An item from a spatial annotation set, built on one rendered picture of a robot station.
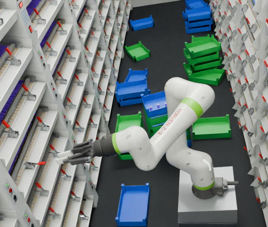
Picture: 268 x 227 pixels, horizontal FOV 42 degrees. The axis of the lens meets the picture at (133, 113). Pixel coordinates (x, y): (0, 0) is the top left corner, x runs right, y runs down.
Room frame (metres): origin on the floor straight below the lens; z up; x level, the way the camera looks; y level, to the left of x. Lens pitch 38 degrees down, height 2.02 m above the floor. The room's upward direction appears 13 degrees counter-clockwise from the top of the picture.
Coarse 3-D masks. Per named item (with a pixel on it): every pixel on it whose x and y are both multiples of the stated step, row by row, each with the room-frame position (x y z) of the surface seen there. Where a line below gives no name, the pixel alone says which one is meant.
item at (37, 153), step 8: (40, 104) 1.65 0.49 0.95; (48, 104) 1.64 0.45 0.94; (56, 104) 1.63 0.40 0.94; (48, 112) 1.63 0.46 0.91; (56, 112) 1.63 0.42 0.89; (48, 120) 1.56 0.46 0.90; (56, 120) 1.61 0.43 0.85; (40, 136) 1.43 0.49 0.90; (48, 136) 1.44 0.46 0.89; (40, 144) 1.38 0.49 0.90; (32, 152) 1.32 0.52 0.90; (40, 152) 1.32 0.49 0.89; (24, 160) 1.27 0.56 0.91; (32, 160) 1.27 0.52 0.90; (40, 160) 1.29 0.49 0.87; (24, 176) 1.17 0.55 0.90; (32, 176) 1.17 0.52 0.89; (24, 184) 1.13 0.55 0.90; (32, 184) 1.16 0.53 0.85; (24, 192) 1.08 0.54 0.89
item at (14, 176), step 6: (36, 114) 1.58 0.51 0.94; (36, 120) 1.53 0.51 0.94; (36, 126) 1.51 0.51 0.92; (30, 132) 1.43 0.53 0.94; (30, 138) 1.39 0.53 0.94; (24, 144) 1.35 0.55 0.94; (30, 144) 1.36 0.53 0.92; (24, 150) 1.31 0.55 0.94; (30, 150) 1.32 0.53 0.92; (24, 156) 1.28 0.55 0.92; (18, 162) 1.23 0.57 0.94; (18, 168) 1.20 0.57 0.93; (12, 174) 1.16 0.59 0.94
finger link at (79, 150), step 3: (90, 144) 1.18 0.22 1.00; (78, 147) 1.20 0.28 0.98; (81, 147) 1.19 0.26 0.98; (84, 147) 1.17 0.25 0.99; (87, 147) 1.17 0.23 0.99; (72, 150) 1.20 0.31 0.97; (75, 150) 1.19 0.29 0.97; (78, 150) 1.19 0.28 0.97; (81, 150) 1.18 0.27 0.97; (84, 150) 1.18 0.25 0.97; (75, 153) 1.19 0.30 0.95
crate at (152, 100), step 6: (144, 96) 2.20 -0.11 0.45; (150, 96) 2.20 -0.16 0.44; (156, 96) 2.20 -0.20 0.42; (162, 96) 2.21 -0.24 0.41; (144, 102) 2.18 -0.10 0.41; (150, 102) 2.17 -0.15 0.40; (156, 102) 2.16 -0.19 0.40; (162, 102) 2.14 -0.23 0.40; (156, 108) 2.09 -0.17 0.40; (162, 108) 2.01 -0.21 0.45; (150, 114) 2.00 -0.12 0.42; (156, 114) 2.01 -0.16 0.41
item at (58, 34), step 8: (56, 16) 2.34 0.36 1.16; (64, 16) 2.33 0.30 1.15; (56, 24) 2.25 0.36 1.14; (64, 24) 2.30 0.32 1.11; (72, 24) 2.31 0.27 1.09; (48, 32) 2.15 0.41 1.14; (56, 32) 2.19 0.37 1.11; (64, 32) 2.16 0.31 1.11; (48, 40) 2.04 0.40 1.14; (56, 40) 2.08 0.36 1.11; (64, 40) 2.09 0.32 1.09; (48, 48) 1.98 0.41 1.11; (56, 48) 1.99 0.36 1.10; (48, 56) 1.89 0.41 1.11; (56, 56) 1.89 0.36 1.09; (48, 64) 1.73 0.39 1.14; (56, 64) 1.86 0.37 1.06
